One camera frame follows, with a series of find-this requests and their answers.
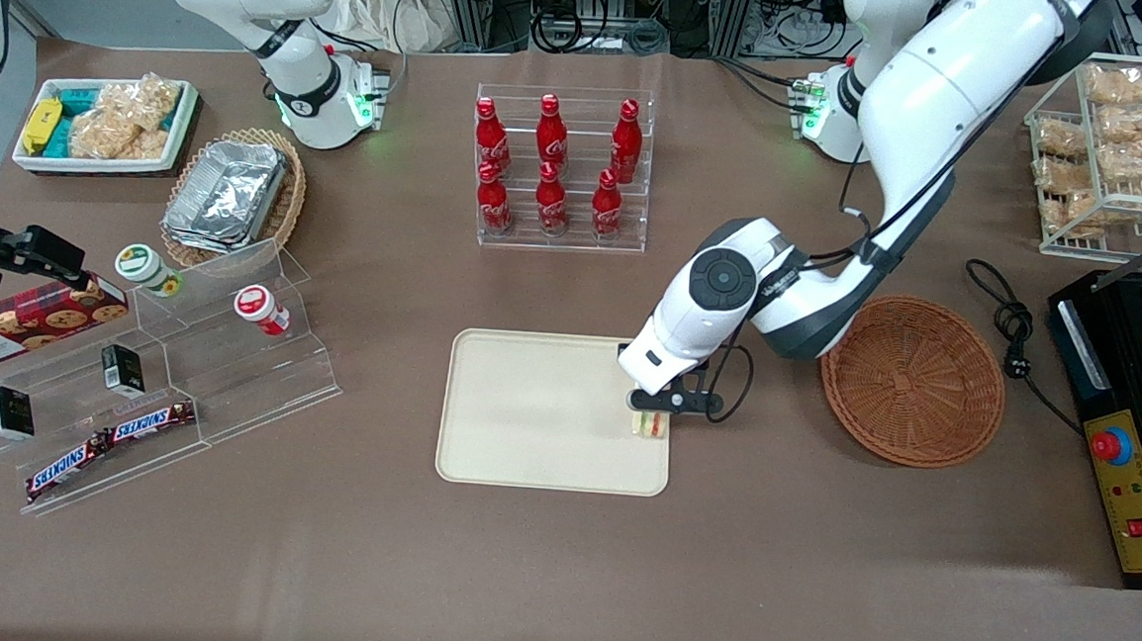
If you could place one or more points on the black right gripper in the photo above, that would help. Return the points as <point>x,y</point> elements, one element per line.
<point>2,253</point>

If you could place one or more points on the teal snack packet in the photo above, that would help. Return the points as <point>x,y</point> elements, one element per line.
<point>71,102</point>

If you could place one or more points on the white rectangular snack bin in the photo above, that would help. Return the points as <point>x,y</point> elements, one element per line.
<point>95,165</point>

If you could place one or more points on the yellow snack packet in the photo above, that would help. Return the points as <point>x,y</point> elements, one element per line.
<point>41,125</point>

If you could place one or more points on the oval light wicker basket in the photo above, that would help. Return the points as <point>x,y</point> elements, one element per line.
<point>291,199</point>

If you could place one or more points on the small black box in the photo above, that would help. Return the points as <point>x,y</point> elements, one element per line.
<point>122,370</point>
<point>10,412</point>

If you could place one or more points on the clear bag of fried snacks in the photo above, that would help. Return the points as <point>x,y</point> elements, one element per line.
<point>1138,127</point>
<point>1061,177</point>
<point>1113,86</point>
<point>1136,165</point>
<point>1060,137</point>
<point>1068,214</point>

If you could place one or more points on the red emergency stop button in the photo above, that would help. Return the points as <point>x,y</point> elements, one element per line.
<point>1109,447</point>

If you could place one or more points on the clear acrylic bottle rack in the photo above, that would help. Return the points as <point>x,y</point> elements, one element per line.
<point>576,242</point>

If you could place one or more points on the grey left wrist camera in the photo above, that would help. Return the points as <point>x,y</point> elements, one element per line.
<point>675,403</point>

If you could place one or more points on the round brown wicker basket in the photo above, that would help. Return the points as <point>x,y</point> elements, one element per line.
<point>914,381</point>

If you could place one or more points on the triangular sandwich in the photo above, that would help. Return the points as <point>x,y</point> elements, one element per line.
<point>651,426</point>

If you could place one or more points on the green lid cup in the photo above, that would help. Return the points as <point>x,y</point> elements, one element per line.
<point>143,265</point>

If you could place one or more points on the beige rectangular tray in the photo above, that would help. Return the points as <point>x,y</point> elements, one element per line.
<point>536,413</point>

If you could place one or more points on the red cookie box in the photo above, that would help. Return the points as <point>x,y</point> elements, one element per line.
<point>25,327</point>

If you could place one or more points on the red lid cup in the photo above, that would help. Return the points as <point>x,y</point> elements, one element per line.
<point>257,306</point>

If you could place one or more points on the stacked aluminium foil containers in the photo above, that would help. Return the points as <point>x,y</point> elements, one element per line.
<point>227,195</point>

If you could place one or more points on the black machine with yellow panel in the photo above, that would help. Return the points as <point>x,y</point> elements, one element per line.
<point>1094,362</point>

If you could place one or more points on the Snickers chocolate bar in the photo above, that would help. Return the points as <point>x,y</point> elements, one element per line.
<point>66,469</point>
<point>150,421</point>

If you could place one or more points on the clear acrylic stepped shelf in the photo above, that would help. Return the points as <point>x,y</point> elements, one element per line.
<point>230,379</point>

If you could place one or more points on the red cola bottle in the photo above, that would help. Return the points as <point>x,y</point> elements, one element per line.
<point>607,209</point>
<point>552,136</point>
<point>551,203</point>
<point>626,146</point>
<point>490,142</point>
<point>494,202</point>

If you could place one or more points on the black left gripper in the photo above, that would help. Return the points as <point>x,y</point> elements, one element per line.
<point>704,364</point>

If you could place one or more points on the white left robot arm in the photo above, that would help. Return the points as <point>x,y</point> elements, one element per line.
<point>942,86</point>

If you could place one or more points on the clear bag of rice crackers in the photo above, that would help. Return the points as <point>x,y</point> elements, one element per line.
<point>122,120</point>

